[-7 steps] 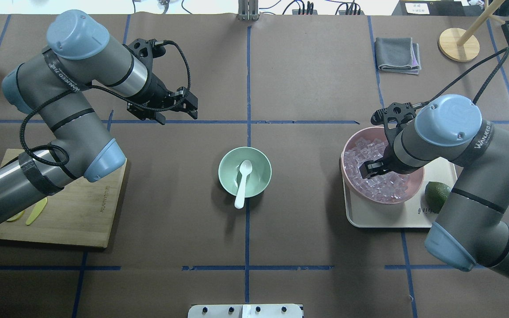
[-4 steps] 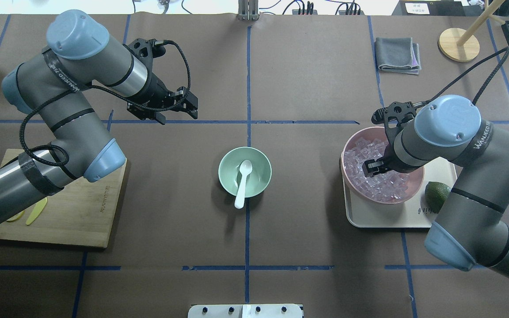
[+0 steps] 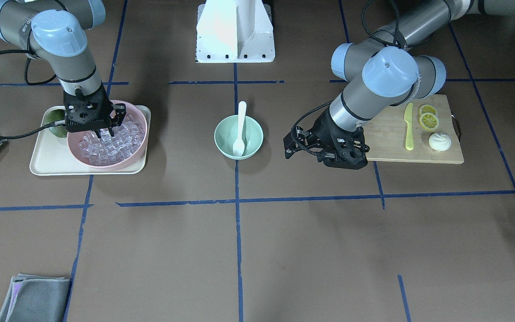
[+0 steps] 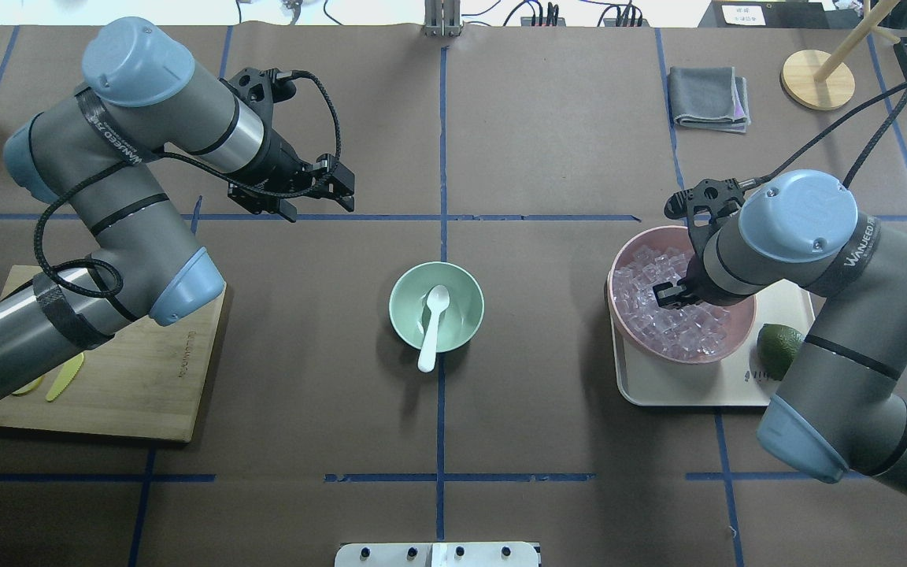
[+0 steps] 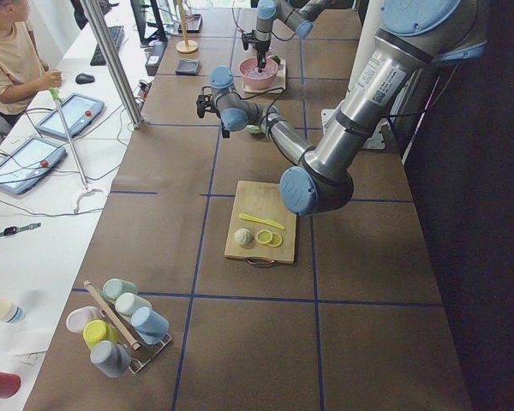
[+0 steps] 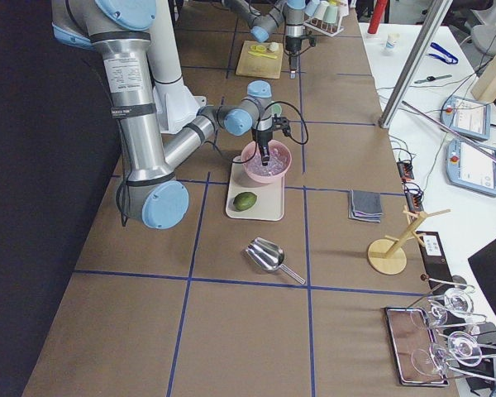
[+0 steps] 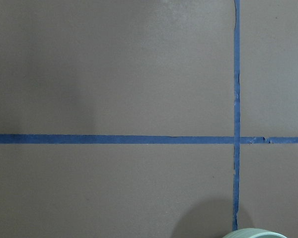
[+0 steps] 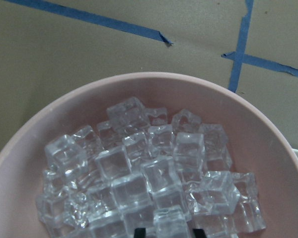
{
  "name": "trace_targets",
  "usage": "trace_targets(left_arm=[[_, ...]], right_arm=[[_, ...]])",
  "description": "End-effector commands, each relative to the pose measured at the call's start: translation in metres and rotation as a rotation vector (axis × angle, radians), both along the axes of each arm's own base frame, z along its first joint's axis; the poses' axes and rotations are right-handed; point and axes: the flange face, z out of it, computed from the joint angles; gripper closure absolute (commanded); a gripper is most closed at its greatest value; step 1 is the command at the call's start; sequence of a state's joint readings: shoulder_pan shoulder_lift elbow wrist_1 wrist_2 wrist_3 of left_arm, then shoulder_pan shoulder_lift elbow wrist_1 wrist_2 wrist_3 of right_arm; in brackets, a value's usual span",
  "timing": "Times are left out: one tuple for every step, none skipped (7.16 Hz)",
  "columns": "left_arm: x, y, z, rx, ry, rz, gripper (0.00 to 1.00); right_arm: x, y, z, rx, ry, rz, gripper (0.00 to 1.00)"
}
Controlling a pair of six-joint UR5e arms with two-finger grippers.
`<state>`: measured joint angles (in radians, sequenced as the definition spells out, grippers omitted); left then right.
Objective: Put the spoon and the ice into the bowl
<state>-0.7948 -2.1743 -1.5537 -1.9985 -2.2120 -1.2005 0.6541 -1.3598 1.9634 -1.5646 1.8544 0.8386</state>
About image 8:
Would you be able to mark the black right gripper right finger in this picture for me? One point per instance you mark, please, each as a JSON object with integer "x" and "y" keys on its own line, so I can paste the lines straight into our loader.
{"x": 199, "y": 233}

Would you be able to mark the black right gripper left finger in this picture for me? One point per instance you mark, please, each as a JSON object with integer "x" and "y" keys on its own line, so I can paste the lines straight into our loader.
{"x": 140, "y": 233}

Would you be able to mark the pile of ice cubes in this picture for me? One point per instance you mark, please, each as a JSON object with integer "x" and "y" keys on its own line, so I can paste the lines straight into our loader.
{"x": 142, "y": 169}

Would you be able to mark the pink bowl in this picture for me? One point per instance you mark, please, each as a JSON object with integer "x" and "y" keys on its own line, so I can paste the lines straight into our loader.
{"x": 255, "y": 144}

